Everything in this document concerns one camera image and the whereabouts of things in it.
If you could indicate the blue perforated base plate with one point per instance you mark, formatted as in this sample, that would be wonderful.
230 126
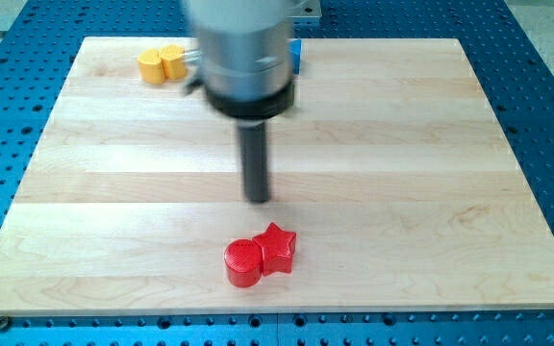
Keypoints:
41 45

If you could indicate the red cylinder block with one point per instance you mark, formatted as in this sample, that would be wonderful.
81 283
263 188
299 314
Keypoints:
243 259

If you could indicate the blue cube block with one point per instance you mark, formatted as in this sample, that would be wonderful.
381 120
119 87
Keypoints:
295 48

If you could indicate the wooden board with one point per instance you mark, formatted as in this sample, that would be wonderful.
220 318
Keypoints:
391 167

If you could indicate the red star block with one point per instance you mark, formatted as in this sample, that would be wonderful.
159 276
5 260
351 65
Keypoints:
278 249

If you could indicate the yellow pentagon block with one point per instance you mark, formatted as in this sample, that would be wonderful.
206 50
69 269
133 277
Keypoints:
172 57

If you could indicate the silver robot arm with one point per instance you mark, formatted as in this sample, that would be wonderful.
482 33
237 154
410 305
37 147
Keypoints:
245 61

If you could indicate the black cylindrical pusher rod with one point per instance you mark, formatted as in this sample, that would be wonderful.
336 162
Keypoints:
253 158

